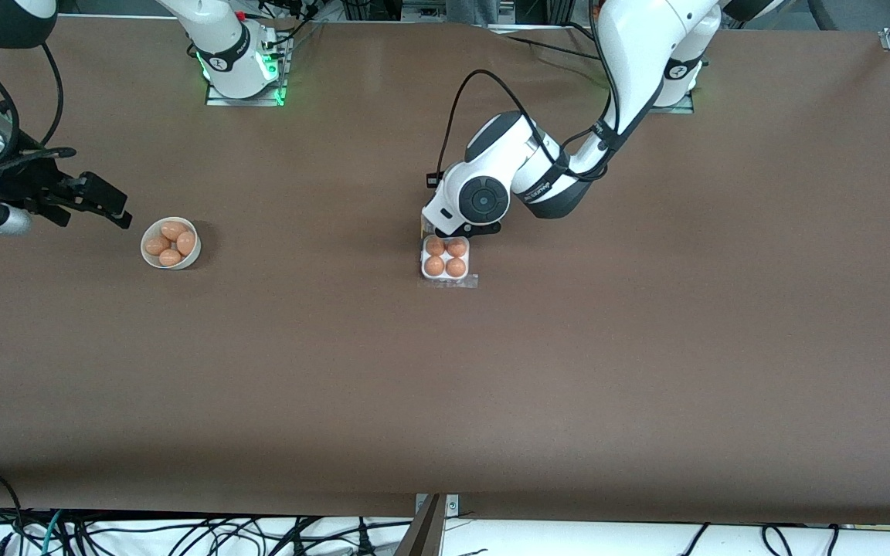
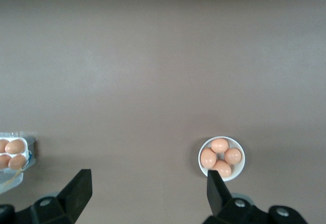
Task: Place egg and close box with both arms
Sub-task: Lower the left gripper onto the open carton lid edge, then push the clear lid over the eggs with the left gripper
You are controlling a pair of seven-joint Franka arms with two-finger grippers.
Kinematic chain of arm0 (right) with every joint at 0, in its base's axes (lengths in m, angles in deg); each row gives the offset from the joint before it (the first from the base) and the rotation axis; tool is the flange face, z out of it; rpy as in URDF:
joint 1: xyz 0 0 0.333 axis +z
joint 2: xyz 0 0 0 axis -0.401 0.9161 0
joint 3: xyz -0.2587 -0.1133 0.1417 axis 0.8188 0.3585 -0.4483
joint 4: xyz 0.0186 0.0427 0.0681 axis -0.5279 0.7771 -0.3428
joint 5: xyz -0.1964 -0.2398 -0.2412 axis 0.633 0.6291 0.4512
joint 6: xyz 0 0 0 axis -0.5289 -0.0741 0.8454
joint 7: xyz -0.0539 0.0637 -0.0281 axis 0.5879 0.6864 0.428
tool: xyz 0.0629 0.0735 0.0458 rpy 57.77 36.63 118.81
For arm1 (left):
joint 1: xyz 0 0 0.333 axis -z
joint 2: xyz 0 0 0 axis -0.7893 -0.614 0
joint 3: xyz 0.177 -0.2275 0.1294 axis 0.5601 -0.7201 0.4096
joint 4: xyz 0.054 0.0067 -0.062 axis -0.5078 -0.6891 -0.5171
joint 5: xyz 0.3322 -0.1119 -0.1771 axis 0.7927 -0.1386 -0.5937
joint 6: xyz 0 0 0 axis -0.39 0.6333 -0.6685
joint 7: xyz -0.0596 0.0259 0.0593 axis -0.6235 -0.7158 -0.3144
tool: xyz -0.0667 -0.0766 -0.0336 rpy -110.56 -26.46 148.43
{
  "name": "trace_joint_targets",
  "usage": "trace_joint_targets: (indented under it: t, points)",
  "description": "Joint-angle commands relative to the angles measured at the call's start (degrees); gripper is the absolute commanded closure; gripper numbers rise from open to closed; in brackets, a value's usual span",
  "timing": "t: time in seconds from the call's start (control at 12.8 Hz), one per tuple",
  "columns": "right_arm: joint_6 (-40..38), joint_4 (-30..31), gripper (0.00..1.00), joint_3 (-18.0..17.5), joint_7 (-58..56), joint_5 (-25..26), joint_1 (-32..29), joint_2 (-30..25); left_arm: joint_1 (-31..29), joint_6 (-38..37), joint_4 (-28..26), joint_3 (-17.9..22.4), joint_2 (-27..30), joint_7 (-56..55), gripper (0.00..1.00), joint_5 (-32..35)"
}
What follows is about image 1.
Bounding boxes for clear plastic egg carton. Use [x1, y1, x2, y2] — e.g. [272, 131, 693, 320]
[419, 219, 479, 290]

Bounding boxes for white round bowl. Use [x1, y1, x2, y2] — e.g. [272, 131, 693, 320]
[140, 217, 202, 270]

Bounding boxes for brown table cover sheet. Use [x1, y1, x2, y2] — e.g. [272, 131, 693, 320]
[0, 15, 890, 527]

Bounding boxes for grey trousers of person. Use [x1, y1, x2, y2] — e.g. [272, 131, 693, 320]
[447, 0, 501, 29]

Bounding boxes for dark metal bar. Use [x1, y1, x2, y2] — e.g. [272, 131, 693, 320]
[393, 494, 446, 556]

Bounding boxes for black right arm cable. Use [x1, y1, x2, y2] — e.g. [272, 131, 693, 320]
[0, 39, 79, 209]

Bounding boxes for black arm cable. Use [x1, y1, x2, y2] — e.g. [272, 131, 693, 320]
[426, 69, 620, 190]
[0, 39, 79, 209]

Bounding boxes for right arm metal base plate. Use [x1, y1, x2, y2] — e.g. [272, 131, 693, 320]
[206, 29, 289, 107]

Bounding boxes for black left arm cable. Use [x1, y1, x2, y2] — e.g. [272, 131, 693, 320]
[426, 69, 620, 190]

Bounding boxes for long black base cable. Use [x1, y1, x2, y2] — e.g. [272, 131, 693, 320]
[503, 35, 608, 63]

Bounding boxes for black cables behind right base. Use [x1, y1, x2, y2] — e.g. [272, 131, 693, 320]
[256, 0, 326, 49]

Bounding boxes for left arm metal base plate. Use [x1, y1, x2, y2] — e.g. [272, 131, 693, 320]
[650, 89, 695, 114]

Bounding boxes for grey metal edge bracket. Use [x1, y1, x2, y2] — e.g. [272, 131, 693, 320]
[414, 494, 460, 520]

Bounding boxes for teal floor cable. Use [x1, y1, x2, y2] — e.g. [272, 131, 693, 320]
[39, 510, 65, 556]

